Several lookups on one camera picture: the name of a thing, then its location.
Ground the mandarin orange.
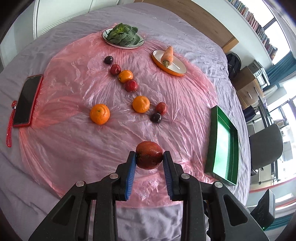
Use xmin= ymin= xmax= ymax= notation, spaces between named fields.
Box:
xmin=89 ymin=104 xmax=110 ymax=125
xmin=132 ymin=96 xmax=151 ymax=113

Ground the dark plum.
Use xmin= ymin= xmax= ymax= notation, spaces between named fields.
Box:
xmin=150 ymin=113 xmax=162 ymax=123
xmin=104 ymin=55 xmax=113 ymax=65

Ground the small smooth orange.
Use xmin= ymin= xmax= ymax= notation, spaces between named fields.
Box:
xmin=118 ymin=70 xmax=133 ymax=83

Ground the green rectangular tray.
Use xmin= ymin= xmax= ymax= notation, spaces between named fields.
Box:
xmin=204 ymin=106 xmax=239 ymax=186

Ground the grey office chair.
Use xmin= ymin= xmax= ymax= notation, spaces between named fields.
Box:
xmin=249 ymin=124 xmax=283 ymax=176

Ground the glass desk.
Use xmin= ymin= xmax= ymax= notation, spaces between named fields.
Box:
xmin=258 ymin=96 xmax=273 ymax=128

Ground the dark blue tote bag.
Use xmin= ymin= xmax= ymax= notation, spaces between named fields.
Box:
xmin=243 ymin=105 xmax=256 ymax=122

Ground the pink plastic sheet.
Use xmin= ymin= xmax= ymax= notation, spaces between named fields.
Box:
xmin=19 ymin=26 xmax=223 ymax=196

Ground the red cased smartphone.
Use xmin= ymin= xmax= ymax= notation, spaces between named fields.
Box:
xmin=13 ymin=74 xmax=43 ymax=128

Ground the wooden drawer cabinet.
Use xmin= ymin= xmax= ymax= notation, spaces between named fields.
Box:
xmin=231 ymin=66 xmax=264 ymax=110

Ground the white printer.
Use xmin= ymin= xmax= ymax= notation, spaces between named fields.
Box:
xmin=248 ymin=60 xmax=270 ymax=89

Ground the right blue curtain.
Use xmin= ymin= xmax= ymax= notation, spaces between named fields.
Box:
xmin=263 ymin=51 xmax=295 ymax=91

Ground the orange rimmed plate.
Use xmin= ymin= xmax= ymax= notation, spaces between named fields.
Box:
xmin=152 ymin=50 xmax=187 ymax=76

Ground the black backpack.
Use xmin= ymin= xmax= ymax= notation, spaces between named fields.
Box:
xmin=226 ymin=53 xmax=241 ymax=80

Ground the orange carrot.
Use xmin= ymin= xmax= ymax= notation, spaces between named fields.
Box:
xmin=161 ymin=46 xmax=174 ymax=67

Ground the white plate with greens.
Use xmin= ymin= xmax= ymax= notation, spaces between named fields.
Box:
xmin=102 ymin=28 xmax=144 ymax=50

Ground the green bok choy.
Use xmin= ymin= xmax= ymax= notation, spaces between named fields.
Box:
xmin=106 ymin=23 xmax=140 ymax=47

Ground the white wardrobe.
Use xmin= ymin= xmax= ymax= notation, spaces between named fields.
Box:
xmin=33 ymin=0 xmax=133 ymax=39

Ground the wooden headboard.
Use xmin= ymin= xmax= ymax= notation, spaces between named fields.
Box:
xmin=144 ymin=0 xmax=239 ymax=54

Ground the row of books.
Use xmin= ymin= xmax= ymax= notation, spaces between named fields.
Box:
xmin=227 ymin=0 xmax=278 ymax=61

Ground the red phone strap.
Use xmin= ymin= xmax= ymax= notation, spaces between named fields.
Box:
xmin=5 ymin=100 xmax=18 ymax=148

